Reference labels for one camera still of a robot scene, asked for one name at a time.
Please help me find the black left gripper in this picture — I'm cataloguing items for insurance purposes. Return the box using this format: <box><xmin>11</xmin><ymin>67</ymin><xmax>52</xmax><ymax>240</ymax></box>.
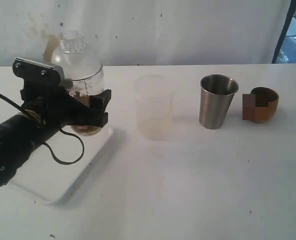
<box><xmin>12</xmin><ymin>57</ymin><xmax>112</xmax><ymax>128</ymax></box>

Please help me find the clear plastic shaker cup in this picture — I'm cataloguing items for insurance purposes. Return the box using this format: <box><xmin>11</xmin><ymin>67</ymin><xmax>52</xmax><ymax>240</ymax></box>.
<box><xmin>65</xmin><ymin>68</ymin><xmax>104</xmax><ymax>136</ymax></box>

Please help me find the clear dome strainer lid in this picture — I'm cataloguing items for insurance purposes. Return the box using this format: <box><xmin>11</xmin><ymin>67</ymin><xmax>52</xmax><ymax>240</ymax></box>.
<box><xmin>51</xmin><ymin>30</ymin><xmax>103</xmax><ymax>81</ymax></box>

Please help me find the stainless steel cup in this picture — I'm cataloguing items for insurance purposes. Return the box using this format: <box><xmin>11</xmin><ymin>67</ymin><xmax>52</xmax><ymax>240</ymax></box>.
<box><xmin>199</xmin><ymin>74</ymin><xmax>239</xmax><ymax>130</ymax></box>

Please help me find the small amber bowl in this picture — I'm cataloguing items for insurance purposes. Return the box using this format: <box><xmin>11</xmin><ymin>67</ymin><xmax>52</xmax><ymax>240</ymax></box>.
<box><xmin>242</xmin><ymin>86</ymin><xmax>279</xmax><ymax>124</ymax></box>

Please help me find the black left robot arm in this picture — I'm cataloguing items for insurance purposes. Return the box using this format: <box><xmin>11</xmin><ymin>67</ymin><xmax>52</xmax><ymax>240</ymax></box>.
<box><xmin>0</xmin><ymin>57</ymin><xmax>112</xmax><ymax>187</ymax></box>

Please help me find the white rectangular tray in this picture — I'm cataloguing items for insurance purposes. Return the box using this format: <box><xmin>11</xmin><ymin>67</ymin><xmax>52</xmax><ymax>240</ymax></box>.
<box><xmin>11</xmin><ymin>125</ymin><xmax>114</xmax><ymax>204</ymax></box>

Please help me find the frosted translucent plastic cup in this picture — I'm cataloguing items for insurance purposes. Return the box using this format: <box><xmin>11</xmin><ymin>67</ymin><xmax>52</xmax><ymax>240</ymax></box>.
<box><xmin>133</xmin><ymin>74</ymin><xmax>174</xmax><ymax>141</ymax></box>

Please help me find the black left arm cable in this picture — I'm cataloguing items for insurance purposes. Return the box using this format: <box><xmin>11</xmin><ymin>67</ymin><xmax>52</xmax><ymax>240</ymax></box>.
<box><xmin>0</xmin><ymin>87</ymin><xmax>85</xmax><ymax>166</ymax></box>

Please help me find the black metal frame post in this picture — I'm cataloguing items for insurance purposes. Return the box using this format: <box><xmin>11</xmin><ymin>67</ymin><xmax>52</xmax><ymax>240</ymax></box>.
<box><xmin>271</xmin><ymin>0</ymin><xmax>296</xmax><ymax>64</ymax></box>

